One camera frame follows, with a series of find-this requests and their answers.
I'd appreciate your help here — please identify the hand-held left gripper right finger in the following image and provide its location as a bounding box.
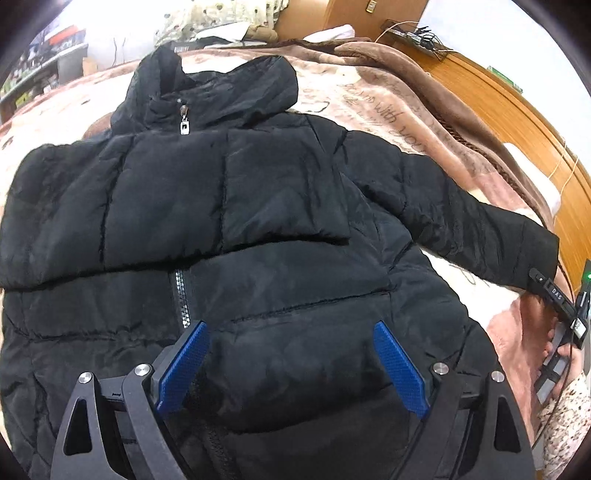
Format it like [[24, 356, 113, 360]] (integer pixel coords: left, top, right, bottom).
[[373, 320, 536, 480]]

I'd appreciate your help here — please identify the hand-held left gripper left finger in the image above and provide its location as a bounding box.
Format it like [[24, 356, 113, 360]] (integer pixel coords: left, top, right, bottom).
[[50, 319, 211, 480]]

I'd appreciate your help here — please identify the black puffer jacket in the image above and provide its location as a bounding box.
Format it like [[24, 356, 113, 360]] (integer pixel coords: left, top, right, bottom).
[[0, 46, 560, 480]]

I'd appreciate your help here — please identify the person's right forearm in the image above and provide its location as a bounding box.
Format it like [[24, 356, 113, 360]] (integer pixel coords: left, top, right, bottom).
[[538, 374, 591, 480]]

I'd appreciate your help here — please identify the person's right hand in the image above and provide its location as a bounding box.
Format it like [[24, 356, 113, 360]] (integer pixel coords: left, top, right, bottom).
[[545, 324, 586, 384]]

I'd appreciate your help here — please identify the white pillow with brown trim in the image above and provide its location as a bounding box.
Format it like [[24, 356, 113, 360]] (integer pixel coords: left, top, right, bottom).
[[501, 142, 561, 227]]

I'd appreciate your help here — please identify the wooden headboard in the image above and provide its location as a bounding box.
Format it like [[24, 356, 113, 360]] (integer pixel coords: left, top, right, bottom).
[[383, 28, 591, 296]]

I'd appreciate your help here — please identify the green packet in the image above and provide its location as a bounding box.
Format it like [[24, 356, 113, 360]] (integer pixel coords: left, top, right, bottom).
[[488, 66, 523, 92]]

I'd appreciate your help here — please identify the brown printed blanket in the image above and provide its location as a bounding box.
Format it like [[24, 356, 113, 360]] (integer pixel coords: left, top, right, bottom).
[[0, 37, 575, 416]]

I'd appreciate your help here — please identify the black power strip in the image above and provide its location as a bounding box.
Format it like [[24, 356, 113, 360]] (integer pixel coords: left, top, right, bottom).
[[392, 24, 451, 62]]

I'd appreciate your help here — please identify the flat dark box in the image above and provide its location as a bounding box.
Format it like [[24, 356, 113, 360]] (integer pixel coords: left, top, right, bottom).
[[170, 39, 259, 52]]

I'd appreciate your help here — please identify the grey storage bin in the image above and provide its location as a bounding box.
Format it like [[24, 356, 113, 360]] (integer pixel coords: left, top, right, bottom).
[[57, 44, 88, 80]]

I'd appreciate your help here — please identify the cluttered storage shelf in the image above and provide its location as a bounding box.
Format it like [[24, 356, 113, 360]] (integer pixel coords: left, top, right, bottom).
[[0, 18, 89, 121]]

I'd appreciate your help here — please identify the brown plush toy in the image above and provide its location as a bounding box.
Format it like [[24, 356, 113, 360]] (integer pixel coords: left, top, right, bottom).
[[244, 22, 279, 43]]

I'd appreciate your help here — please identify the plain white pillow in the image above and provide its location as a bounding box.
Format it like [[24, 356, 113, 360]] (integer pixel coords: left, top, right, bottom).
[[299, 24, 357, 46]]

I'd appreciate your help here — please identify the spotted cream cloth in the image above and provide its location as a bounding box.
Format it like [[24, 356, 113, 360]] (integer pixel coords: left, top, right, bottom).
[[152, 0, 289, 38]]

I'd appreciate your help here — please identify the orange box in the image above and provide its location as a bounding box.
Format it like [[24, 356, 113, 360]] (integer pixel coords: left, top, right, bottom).
[[42, 24, 88, 47]]

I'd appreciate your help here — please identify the wooden cabinet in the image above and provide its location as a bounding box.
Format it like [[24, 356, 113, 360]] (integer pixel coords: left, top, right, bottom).
[[281, 0, 431, 41]]

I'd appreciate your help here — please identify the thin yellow cable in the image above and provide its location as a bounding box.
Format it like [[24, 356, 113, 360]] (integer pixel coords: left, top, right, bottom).
[[549, 136, 581, 197]]

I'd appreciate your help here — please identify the white cable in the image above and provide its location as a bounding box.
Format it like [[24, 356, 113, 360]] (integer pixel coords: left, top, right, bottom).
[[373, 19, 416, 46]]

